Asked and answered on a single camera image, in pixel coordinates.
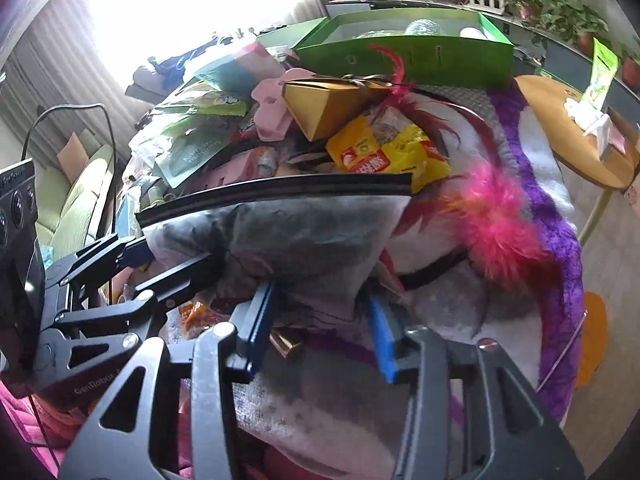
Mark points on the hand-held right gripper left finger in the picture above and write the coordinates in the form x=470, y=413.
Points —
x=257, y=330

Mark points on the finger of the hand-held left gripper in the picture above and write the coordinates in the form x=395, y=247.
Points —
x=190, y=275
x=137, y=255

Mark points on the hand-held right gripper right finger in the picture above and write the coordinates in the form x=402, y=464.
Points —
x=385, y=340

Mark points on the grey nonwoven bag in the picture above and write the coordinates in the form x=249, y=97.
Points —
x=300, y=230

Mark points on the green cardboard box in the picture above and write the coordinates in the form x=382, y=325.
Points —
x=450, y=65
x=290, y=35

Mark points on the white plastic bag roll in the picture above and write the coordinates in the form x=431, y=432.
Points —
x=472, y=33

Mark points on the person's left forearm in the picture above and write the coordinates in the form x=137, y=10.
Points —
x=30, y=420

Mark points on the small gold wrapped candy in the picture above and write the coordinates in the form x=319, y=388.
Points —
x=285, y=342

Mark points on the orange snack packet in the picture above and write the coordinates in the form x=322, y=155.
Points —
x=200, y=320

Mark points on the light green sofa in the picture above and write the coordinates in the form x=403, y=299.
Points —
x=75, y=195

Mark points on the dark green tea packet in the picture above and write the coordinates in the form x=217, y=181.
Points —
x=195, y=155

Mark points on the grey drape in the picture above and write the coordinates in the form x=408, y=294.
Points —
x=45, y=60

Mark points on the pink red feathered headband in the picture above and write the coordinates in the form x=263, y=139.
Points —
x=500, y=225

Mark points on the green printed packet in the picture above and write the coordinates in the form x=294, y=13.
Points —
x=210, y=105

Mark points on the grey sofa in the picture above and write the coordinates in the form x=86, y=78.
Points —
x=140, y=87

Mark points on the yellow snack packet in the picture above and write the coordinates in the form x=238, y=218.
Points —
x=400, y=150

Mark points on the pile of clothes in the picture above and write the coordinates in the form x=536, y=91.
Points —
x=175, y=62

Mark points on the teal pink paper box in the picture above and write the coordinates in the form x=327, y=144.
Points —
x=235, y=72

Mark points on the orange round object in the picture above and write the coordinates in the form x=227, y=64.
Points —
x=592, y=340

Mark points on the gold triangular gift box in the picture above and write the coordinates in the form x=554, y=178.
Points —
x=325, y=105

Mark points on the grey dotted mat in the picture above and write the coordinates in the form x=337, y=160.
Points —
x=475, y=102

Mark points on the window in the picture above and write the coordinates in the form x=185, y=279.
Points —
x=200, y=0

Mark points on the round wooden side table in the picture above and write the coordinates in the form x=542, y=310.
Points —
x=550, y=110

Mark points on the white rubber glove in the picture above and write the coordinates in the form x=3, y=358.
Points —
x=580, y=112

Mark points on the pink white paper box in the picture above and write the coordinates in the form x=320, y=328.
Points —
x=607, y=135

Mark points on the clear crinkled plastic item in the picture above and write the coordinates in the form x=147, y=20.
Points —
x=425, y=27

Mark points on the white router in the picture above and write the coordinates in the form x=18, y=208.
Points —
x=485, y=9

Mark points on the green standing pouch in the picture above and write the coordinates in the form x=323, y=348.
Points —
x=602, y=70

